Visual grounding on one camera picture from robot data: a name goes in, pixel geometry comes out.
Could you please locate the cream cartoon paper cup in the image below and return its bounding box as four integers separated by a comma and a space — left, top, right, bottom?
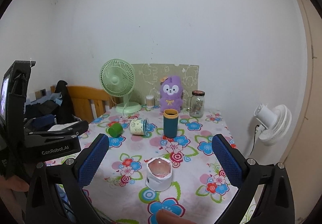
130, 119, 149, 136

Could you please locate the left hand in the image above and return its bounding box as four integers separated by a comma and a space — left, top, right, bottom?
0, 175, 29, 192

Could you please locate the teal cup with yellow rim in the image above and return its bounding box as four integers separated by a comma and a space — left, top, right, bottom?
163, 109, 179, 138

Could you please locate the right hand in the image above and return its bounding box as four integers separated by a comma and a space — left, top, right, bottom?
156, 209, 195, 224

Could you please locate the cotton swab container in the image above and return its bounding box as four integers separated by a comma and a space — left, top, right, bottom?
145, 95, 155, 108

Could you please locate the green desk fan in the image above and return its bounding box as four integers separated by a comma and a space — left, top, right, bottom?
99, 59, 141, 114

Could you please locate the small green cup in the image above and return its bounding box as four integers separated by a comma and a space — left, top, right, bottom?
107, 122, 123, 138

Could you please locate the glass jar with lid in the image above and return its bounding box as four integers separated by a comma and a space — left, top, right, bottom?
189, 90, 205, 118

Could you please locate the white standing fan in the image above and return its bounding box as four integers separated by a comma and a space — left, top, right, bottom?
250, 103, 292, 154

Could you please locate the black jacket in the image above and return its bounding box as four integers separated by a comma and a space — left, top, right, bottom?
24, 80, 77, 124

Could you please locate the wall power socket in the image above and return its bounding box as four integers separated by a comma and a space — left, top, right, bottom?
34, 89, 47, 100

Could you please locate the white paper-wrapped plastic cup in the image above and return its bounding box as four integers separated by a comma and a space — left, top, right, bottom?
146, 158, 172, 192

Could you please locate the floral tablecloth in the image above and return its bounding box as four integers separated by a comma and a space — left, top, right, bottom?
79, 107, 237, 223

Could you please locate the purple plush toy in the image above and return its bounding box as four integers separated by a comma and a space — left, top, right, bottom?
160, 76, 183, 112

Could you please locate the green patterned wall board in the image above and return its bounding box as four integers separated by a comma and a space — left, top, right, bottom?
130, 64, 199, 108

